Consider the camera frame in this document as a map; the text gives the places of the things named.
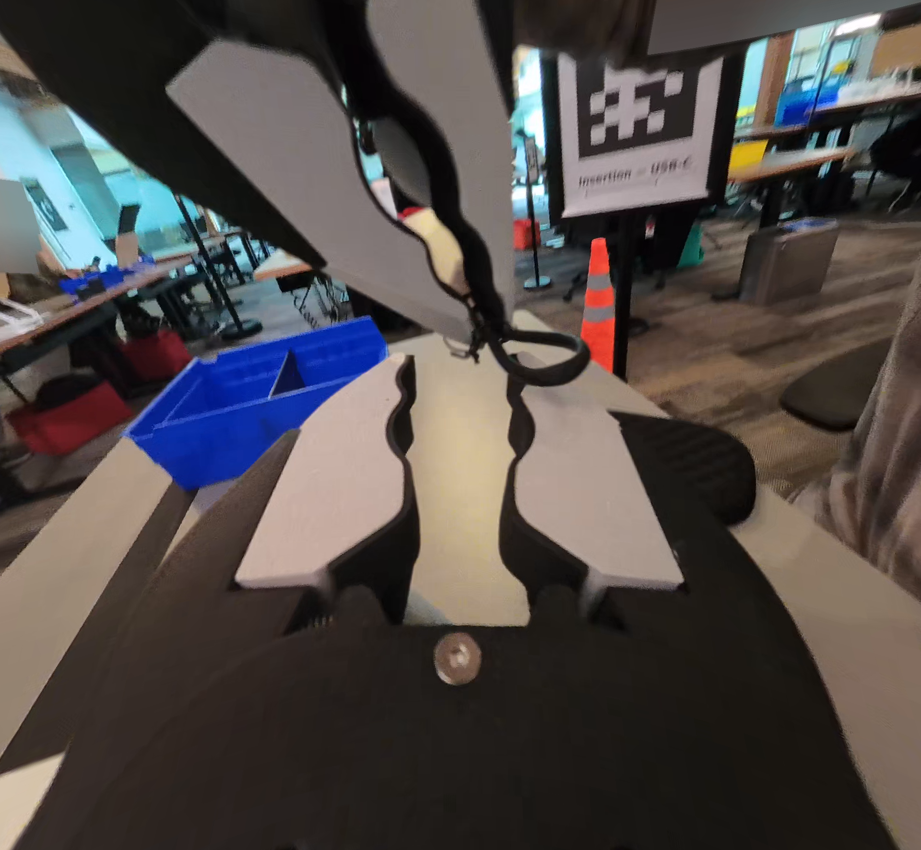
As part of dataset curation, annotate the black hub cable with plug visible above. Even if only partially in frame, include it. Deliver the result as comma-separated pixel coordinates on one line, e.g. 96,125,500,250
446,289,592,388

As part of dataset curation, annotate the framed marker poster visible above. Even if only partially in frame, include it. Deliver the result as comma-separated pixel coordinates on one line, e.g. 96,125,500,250
540,47,745,219

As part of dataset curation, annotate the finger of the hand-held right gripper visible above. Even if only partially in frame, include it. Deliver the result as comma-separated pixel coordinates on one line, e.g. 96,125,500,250
164,37,473,342
366,0,517,323

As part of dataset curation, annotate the black quilted pad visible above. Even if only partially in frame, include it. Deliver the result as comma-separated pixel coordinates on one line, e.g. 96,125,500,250
612,411,758,527

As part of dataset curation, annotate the orange traffic cone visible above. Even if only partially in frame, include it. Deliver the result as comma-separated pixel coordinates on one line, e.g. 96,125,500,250
579,238,617,375

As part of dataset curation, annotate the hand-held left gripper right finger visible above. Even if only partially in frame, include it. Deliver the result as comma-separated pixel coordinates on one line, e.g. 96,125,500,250
498,352,685,623

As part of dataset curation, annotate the red container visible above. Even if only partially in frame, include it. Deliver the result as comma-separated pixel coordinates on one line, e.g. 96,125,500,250
6,378,135,457
118,328,193,385

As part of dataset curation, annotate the grey waste bin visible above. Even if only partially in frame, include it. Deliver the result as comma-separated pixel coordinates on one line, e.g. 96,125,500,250
737,217,841,306

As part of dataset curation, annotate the blue plastic bin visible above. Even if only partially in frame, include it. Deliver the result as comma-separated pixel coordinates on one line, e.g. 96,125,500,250
124,316,390,491

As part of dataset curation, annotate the long wooden desk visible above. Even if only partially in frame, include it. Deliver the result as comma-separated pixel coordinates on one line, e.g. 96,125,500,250
0,246,238,362

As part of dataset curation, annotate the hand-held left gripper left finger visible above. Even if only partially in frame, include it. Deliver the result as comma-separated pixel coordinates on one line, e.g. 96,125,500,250
235,354,421,624

